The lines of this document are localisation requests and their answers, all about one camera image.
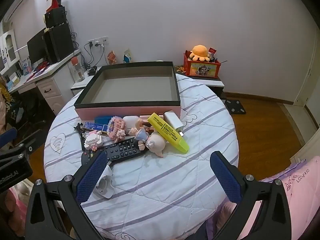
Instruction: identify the black computer tower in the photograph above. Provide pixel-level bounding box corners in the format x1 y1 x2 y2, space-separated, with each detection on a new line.
44 24 75 63

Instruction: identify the blue stapler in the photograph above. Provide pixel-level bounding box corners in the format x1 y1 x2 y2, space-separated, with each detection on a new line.
94 115 113 124

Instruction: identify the white charger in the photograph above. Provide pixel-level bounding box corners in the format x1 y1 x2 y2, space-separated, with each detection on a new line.
164 111 185 137

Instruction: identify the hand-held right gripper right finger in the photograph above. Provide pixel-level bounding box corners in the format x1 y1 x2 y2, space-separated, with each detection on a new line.
209 151 292 240

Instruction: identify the blue patterned small box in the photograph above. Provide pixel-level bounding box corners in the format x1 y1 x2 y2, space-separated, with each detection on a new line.
84 121 108 133

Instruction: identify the orange octopus plush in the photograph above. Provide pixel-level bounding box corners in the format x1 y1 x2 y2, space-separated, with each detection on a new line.
189 45 211 62

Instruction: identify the red storage box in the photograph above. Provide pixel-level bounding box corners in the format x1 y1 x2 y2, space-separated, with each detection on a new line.
183 51 222 79

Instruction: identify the white wall outlet strip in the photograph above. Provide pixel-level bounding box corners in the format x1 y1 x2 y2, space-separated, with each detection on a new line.
88 37 109 46

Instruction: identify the pink printed blanket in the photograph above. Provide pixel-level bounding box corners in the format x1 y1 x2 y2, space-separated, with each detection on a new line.
207 156 320 240

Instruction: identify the pile of clothes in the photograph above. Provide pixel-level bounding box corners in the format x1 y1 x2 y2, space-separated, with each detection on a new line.
0 77 25 130

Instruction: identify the yellow highlighter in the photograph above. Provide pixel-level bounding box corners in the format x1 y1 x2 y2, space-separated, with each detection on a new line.
147 112 189 153

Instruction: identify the black floor scale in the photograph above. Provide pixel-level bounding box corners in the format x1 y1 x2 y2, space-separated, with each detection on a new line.
224 99 247 115

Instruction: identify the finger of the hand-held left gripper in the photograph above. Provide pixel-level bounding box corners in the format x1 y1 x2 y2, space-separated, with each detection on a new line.
15 129 43 153
0 128 18 151

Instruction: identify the white cabinet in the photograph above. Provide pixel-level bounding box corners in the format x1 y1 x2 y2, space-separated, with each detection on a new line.
0 29 18 68

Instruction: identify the black speaker box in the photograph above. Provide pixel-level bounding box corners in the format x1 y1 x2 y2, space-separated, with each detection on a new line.
45 6 68 29

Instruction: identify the white earbuds case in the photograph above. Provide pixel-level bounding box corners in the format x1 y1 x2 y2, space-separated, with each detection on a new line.
122 115 140 130

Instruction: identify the black monitor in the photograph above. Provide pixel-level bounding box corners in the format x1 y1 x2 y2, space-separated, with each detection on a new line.
27 27 48 64

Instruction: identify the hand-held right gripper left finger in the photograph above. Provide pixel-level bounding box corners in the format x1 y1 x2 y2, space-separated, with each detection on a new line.
25 150 107 240

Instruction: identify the white desk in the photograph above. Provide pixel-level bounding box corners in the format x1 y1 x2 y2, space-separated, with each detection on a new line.
7 49 82 117

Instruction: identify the pink brick model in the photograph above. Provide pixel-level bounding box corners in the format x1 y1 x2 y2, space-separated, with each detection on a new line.
107 116 127 140

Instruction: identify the white nightstand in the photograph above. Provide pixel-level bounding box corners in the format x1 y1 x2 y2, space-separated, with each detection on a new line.
175 65 225 98

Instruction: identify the pink box with black rim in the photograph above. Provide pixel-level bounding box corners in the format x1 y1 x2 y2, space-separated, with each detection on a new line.
73 61 181 120

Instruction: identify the doll figurine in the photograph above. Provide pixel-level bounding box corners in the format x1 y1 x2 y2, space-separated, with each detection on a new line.
129 119 154 150

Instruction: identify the black remote control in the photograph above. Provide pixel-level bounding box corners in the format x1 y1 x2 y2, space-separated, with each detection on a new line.
81 139 148 167

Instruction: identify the white air conditioner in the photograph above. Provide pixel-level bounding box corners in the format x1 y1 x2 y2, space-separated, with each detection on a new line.
4 0 33 22

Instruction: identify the black hair clip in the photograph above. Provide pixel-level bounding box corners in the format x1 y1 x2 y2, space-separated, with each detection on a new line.
74 122 85 152

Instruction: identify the white brick model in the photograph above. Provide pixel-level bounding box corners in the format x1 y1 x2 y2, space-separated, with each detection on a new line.
84 130 103 152

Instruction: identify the pink topped bottle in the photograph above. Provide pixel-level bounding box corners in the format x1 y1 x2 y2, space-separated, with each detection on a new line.
71 57 84 82

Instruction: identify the white side table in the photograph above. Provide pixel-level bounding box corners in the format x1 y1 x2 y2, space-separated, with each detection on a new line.
71 66 103 97

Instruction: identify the white door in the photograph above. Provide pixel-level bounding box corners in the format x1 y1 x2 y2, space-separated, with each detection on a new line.
294 30 320 107

